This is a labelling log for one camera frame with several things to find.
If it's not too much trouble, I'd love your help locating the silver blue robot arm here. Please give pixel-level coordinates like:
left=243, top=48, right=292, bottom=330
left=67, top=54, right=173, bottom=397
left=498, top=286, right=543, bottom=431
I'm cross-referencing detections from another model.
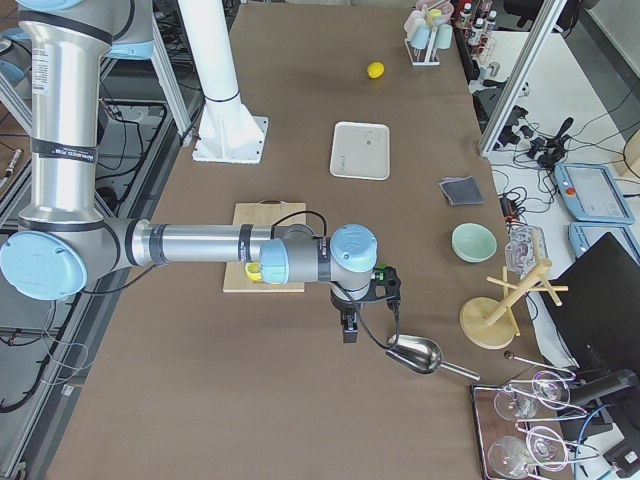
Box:
left=1, top=1, right=377, bottom=342

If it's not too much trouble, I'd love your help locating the clear plastic container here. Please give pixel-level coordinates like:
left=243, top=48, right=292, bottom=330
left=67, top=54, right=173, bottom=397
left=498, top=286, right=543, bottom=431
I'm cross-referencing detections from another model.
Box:
left=505, top=226, right=547, bottom=277

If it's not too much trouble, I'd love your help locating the grey folded cloth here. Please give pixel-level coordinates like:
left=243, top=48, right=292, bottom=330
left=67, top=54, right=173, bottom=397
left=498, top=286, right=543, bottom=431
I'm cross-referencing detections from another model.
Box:
left=439, top=176, right=485, bottom=206

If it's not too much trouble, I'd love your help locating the steel scoop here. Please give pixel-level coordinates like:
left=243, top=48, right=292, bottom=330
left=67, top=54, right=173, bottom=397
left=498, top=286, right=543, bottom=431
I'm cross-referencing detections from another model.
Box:
left=386, top=334, right=480, bottom=381

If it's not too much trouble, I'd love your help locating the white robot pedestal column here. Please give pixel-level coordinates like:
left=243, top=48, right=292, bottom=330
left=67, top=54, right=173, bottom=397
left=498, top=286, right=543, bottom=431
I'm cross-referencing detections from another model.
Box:
left=179, top=0, right=268, bottom=165

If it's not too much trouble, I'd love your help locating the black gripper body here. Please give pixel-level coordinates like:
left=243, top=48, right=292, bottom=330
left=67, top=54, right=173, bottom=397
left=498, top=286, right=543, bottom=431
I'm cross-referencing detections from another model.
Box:
left=330, top=286, right=360, bottom=323

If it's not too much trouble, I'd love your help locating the wooden mug tree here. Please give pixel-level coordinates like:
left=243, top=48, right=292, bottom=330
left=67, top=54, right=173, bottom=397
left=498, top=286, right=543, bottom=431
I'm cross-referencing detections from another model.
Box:
left=459, top=256, right=569, bottom=349

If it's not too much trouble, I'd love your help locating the lemon slice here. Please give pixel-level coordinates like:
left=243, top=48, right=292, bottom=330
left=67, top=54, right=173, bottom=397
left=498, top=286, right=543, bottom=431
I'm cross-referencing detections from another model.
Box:
left=244, top=262, right=262, bottom=282

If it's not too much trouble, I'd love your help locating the aluminium frame post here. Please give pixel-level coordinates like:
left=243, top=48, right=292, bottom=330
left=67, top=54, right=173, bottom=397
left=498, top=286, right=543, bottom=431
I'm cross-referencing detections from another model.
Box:
left=478, top=0, right=567, bottom=157

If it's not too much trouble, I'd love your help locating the mint green bowl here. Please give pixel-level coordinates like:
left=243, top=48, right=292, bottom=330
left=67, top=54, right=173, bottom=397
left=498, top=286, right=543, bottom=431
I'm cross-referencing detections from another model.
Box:
left=451, top=223, right=498, bottom=263

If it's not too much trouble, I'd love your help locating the white rabbit tray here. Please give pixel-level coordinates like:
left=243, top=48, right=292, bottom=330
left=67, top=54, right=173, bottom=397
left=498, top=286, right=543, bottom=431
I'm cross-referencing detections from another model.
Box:
left=329, top=121, right=390, bottom=181

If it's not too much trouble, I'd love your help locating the white cup rack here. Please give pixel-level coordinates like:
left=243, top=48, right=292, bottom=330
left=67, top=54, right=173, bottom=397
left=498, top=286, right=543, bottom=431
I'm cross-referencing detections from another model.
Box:
left=404, top=0, right=454, bottom=66

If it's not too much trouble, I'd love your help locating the wine glass rack tray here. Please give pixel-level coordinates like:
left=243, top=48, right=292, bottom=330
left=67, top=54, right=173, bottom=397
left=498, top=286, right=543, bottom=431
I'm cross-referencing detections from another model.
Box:
left=470, top=367, right=599, bottom=479

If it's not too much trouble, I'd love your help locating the bamboo cutting board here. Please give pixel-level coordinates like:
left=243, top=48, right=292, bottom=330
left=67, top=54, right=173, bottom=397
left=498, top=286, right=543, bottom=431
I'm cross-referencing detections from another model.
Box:
left=223, top=201, right=306, bottom=294

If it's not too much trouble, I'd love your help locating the yellow whole lemon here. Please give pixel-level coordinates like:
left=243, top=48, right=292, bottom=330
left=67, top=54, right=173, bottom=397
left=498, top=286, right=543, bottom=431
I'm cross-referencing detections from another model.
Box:
left=366, top=61, right=385, bottom=79

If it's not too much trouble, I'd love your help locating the blue teach pendant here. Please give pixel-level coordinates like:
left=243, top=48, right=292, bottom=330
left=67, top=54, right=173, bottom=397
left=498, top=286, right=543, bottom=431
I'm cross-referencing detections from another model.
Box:
left=553, top=163, right=635, bottom=225
left=568, top=222, right=639, bottom=261

